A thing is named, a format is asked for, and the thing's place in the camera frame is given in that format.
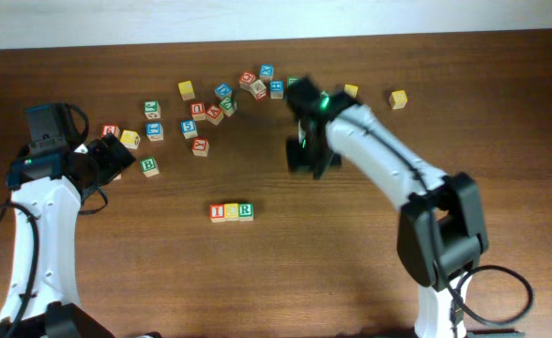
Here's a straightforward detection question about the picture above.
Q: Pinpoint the blue D block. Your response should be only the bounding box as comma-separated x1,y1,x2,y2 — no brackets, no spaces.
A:
214,83,233,100

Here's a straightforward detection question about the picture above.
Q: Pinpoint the red U block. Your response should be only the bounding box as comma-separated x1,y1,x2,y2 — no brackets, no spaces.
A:
191,102,207,121

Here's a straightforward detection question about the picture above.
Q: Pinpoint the red I block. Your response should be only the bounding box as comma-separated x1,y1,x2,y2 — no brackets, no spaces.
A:
209,204,225,223

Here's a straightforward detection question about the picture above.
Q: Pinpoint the green R block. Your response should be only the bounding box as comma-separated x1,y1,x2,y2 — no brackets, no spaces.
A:
238,203,254,222

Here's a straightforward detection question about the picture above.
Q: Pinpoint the green B block right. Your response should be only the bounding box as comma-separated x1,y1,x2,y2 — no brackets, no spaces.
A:
140,157,160,177

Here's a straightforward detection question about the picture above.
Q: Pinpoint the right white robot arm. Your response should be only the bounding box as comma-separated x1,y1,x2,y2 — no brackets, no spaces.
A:
284,78,489,337

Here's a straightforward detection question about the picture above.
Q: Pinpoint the red 6 block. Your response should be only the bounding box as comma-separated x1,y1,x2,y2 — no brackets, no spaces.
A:
101,124,121,138

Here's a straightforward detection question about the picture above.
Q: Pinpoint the yellow C block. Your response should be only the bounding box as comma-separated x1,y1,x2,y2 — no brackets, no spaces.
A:
224,203,239,222

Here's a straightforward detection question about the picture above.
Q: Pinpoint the yellow block upper left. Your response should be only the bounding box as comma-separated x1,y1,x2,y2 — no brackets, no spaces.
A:
177,81,195,100

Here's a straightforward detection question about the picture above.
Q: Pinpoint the blue H block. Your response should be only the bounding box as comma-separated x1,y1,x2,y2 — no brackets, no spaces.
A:
269,81,284,99

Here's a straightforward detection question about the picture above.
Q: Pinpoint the red and wood block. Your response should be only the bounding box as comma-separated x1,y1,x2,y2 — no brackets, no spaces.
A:
250,80,267,101

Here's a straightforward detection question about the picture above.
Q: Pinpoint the yellow block upper right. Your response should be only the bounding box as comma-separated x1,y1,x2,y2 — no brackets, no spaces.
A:
344,84,359,98

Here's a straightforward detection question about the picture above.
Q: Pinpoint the green Z block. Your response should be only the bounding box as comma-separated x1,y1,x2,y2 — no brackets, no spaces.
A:
220,97,238,116

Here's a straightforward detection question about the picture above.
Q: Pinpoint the green J block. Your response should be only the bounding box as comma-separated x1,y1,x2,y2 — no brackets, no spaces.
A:
144,100,161,119

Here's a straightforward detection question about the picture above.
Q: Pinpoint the green N block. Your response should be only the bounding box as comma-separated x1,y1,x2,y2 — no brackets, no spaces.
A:
287,77,299,86

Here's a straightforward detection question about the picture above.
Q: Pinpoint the blue X block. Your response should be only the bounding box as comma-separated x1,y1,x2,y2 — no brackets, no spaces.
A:
259,64,274,82

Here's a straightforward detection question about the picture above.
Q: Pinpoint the red C block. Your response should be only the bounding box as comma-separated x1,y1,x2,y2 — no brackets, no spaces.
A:
238,71,256,91

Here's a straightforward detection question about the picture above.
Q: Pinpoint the red K block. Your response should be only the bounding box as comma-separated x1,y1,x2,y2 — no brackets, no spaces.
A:
192,137,209,157

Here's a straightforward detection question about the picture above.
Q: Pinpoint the yellow block far right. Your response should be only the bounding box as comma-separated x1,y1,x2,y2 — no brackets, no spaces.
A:
389,90,408,110

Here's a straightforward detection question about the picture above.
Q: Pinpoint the blue I block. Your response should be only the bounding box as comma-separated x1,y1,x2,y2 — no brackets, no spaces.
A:
146,122,164,142

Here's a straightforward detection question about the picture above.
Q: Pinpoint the blue 5 block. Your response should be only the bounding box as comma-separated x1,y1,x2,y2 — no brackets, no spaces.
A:
180,120,198,139

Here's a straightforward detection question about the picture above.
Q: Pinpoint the red A block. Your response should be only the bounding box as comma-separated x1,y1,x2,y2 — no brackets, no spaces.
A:
206,104,224,125

